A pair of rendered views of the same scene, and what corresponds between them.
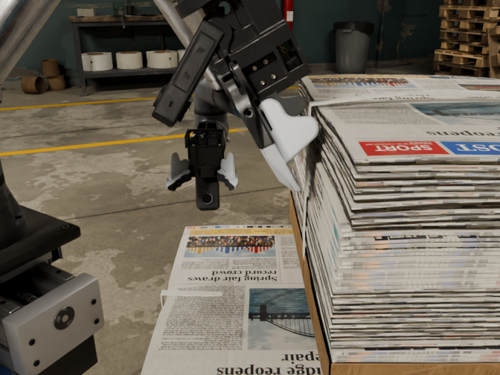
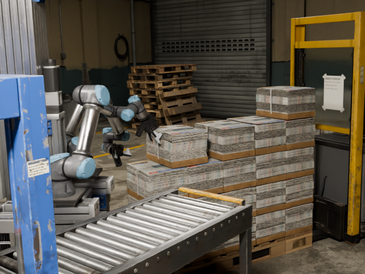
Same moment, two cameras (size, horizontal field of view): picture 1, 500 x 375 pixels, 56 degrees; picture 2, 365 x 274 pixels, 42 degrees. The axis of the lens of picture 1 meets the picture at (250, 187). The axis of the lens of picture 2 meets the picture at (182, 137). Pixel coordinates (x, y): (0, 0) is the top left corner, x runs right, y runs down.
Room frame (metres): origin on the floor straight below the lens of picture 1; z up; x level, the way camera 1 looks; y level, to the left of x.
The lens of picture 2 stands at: (-2.40, 1.40, 1.60)
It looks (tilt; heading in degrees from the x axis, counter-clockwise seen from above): 10 degrees down; 330
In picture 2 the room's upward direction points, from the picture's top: 2 degrees counter-clockwise
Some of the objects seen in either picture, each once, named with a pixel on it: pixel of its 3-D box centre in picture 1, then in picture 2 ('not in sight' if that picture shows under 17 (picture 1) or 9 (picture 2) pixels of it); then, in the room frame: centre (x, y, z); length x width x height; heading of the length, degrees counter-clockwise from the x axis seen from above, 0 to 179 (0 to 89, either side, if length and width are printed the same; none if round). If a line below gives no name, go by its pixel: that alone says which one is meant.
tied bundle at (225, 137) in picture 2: not in sight; (223, 139); (0.48, -0.60, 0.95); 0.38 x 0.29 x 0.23; 1
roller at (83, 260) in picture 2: not in sight; (75, 258); (-0.58, 0.87, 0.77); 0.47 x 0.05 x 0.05; 21
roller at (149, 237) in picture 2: not in sight; (132, 234); (-0.46, 0.57, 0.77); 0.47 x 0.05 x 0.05; 21
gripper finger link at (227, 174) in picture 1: (230, 168); (127, 151); (0.78, 0.04, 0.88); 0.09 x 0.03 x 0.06; 28
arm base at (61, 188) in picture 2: not in sight; (61, 185); (0.22, 0.69, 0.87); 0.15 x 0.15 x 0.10
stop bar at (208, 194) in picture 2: not in sight; (210, 194); (-0.26, 0.00, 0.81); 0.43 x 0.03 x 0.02; 21
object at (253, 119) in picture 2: not in sight; (255, 119); (0.48, -0.90, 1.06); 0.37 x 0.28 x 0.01; 1
